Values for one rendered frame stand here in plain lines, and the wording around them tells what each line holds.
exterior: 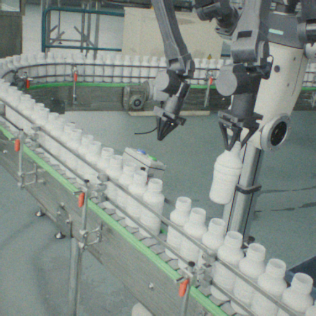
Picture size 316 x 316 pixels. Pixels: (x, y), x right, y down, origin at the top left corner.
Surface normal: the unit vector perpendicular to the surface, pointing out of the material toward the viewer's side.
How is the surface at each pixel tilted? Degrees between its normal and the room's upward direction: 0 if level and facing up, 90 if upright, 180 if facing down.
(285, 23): 90
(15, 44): 90
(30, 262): 0
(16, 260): 0
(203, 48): 90
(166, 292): 90
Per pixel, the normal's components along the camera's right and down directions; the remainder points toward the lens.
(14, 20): 0.63, 0.37
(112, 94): 0.36, 0.40
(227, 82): -0.67, 0.18
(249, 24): -0.63, -0.22
